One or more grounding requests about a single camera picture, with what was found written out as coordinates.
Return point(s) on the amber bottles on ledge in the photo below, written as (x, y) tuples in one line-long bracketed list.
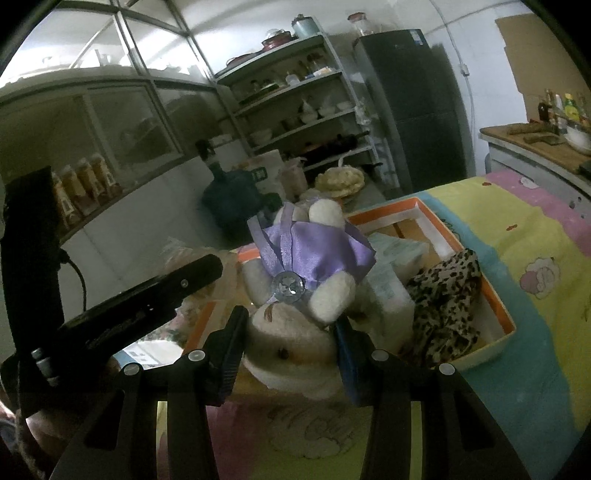
[(80, 190)]

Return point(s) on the colourful cartoon play mat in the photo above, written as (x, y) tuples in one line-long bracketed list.
[(515, 408)]

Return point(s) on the straw woven hat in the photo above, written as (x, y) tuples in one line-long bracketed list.
[(340, 182)]

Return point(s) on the dark grey refrigerator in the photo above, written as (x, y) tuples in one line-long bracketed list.
[(412, 98)]

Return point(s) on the green-white tissue pack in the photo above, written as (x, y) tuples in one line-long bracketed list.
[(383, 296)]

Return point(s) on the light blue enamel pot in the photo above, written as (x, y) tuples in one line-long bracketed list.
[(304, 26)]

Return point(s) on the leopard print cloth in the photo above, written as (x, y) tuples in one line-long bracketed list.
[(444, 296)]

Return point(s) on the white bunny plush purple dress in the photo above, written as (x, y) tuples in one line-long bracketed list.
[(310, 262)]

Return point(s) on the glass jar on refrigerator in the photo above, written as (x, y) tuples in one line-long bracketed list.
[(361, 24)]

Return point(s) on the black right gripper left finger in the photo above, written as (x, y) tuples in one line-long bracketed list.
[(223, 352)]

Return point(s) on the orange-rimmed cardboard box tray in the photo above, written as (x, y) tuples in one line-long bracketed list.
[(315, 267)]

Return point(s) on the condiment bottles group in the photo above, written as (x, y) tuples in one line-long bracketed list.
[(561, 115)]

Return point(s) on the dark green water jug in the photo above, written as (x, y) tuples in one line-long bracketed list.
[(232, 197)]

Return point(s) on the cardboard sheets on wall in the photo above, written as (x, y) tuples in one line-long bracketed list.
[(539, 61)]

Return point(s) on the white bowl on counter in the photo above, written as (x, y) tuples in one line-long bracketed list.
[(579, 140)]

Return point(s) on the red lidded pot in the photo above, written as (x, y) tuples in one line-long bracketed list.
[(276, 38)]

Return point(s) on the floral gift box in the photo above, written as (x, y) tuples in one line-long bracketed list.
[(161, 347)]

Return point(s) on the metal kitchen shelf rack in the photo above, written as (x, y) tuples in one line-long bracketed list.
[(296, 99)]

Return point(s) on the kitchen counter with wooden top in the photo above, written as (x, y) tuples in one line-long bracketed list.
[(559, 169)]

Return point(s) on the beige plush bear toy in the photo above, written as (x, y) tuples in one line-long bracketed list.
[(176, 254)]

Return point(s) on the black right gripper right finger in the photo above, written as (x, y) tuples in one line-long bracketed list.
[(353, 354)]

